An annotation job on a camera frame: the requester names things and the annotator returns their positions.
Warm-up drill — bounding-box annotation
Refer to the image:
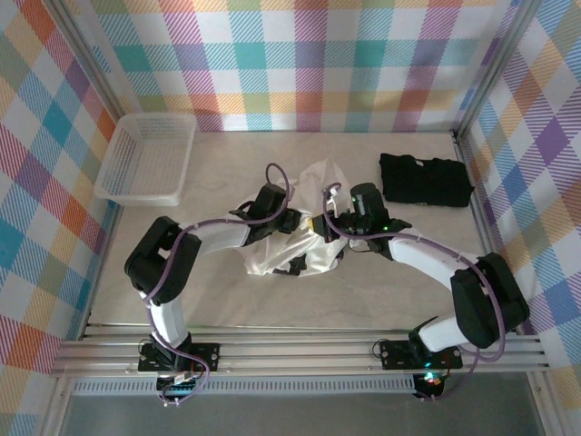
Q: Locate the white plastic mesh basket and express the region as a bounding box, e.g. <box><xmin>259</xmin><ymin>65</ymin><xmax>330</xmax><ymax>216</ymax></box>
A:
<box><xmin>94</xmin><ymin>113</ymin><xmax>198</xmax><ymax>208</ymax></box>

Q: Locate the small controller board with led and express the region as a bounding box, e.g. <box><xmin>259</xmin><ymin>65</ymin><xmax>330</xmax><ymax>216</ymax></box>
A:
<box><xmin>413</xmin><ymin>370</ymin><xmax>450</xmax><ymax>403</ymax></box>

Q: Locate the aluminium table side rail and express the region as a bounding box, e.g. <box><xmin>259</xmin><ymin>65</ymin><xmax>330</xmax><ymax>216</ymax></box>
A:
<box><xmin>43</xmin><ymin>199</ymin><xmax>123</xmax><ymax>436</ymax></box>
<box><xmin>452</xmin><ymin>130</ymin><xmax>564</xmax><ymax>436</ymax></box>

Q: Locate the folded black t-shirt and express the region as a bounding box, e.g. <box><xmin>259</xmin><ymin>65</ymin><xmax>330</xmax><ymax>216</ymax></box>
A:
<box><xmin>379</xmin><ymin>153</ymin><xmax>477</xmax><ymax>209</ymax></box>

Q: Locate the controller board with wires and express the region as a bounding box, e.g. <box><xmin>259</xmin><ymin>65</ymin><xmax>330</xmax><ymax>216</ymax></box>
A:
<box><xmin>156</xmin><ymin>362</ymin><xmax>213</xmax><ymax>408</ymax></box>

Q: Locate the white t-shirt with black print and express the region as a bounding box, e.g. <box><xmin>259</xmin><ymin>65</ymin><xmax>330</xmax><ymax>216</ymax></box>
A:
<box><xmin>239</xmin><ymin>157</ymin><xmax>351</xmax><ymax>278</ymax></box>

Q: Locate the slotted grey cable duct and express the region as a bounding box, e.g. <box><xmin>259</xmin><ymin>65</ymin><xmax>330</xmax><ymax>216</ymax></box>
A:
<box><xmin>72</xmin><ymin>379</ymin><xmax>418</xmax><ymax>397</ymax></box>

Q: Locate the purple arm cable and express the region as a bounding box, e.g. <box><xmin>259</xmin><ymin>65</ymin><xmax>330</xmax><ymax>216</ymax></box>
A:
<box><xmin>141</xmin><ymin>162</ymin><xmax>300</xmax><ymax>378</ymax></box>
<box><xmin>321</xmin><ymin>182</ymin><xmax>507</xmax><ymax>403</ymax></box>

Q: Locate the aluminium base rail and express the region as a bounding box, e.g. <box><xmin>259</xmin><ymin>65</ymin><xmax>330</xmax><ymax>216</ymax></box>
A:
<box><xmin>48</xmin><ymin>322</ymin><xmax>548</xmax><ymax>377</ymax></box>

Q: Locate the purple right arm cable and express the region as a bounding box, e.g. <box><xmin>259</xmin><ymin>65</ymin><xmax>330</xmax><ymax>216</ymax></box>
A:
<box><xmin>321</xmin><ymin>182</ymin><xmax>507</xmax><ymax>403</ymax></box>

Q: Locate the aluminium frame post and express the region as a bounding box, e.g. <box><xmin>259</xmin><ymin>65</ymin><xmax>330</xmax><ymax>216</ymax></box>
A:
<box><xmin>455</xmin><ymin>0</ymin><xmax>545</xmax><ymax>137</ymax></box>
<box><xmin>53</xmin><ymin>0</ymin><xmax>126</xmax><ymax>119</ymax></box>

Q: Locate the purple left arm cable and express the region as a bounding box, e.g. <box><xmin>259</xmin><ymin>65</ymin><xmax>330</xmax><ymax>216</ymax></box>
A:
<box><xmin>141</xmin><ymin>162</ymin><xmax>300</xmax><ymax>378</ymax></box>

